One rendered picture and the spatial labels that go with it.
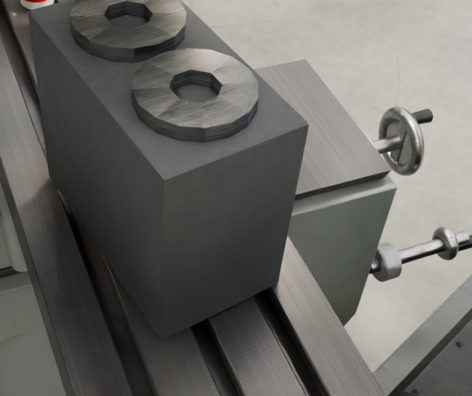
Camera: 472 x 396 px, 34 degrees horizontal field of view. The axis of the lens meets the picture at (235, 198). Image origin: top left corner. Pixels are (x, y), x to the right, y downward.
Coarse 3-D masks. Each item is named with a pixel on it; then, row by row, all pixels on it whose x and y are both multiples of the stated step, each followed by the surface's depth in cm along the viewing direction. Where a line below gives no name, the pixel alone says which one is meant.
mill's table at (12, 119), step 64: (0, 0) 99; (64, 0) 96; (0, 64) 86; (0, 128) 79; (64, 256) 68; (64, 320) 64; (128, 320) 64; (256, 320) 65; (320, 320) 66; (64, 384) 66; (128, 384) 60; (192, 384) 60; (256, 384) 61; (320, 384) 62
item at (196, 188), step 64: (128, 0) 61; (64, 64) 58; (128, 64) 57; (192, 64) 56; (64, 128) 64; (128, 128) 52; (192, 128) 51; (256, 128) 54; (64, 192) 72; (128, 192) 56; (192, 192) 52; (256, 192) 56; (128, 256) 62; (192, 256) 57; (256, 256) 62; (192, 320) 63
